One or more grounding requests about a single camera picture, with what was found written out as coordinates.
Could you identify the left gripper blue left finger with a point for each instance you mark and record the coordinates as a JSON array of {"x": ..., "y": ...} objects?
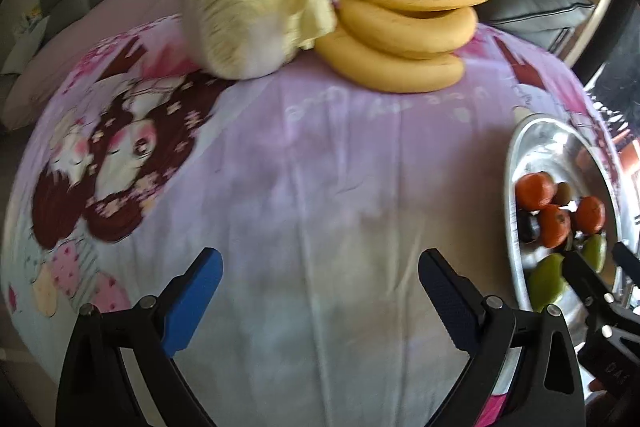
[{"x": 186, "y": 298}]

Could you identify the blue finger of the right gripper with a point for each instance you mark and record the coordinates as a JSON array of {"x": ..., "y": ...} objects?
[
  {"x": 586, "y": 283},
  {"x": 627, "y": 261}
]

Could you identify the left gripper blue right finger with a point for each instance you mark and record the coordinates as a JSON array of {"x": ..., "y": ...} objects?
[{"x": 456, "y": 300}]

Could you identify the green jujube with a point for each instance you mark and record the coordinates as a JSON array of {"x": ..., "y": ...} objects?
[
  {"x": 546, "y": 283},
  {"x": 594, "y": 252}
]

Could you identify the tangerine with stem strip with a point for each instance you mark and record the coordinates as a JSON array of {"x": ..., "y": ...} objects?
[{"x": 554, "y": 224}]

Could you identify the brown longan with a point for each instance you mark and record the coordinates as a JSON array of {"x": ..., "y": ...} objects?
[{"x": 563, "y": 194}]

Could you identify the large tangerine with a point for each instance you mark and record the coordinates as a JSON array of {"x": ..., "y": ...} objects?
[{"x": 534, "y": 191}]

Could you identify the small tangerine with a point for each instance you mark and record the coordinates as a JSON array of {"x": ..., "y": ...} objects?
[{"x": 590, "y": 215}]

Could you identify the large steel bowl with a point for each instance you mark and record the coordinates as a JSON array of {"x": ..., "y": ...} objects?
[{"x": 543, "y": 143}]

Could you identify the pink cartoon tablecloth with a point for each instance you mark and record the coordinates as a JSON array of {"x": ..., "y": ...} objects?
[{"x": 320, "y": 196}]

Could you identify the bunch of yellow bananas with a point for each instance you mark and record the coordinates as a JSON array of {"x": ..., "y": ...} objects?
[{"x": 400, "y": 46}]

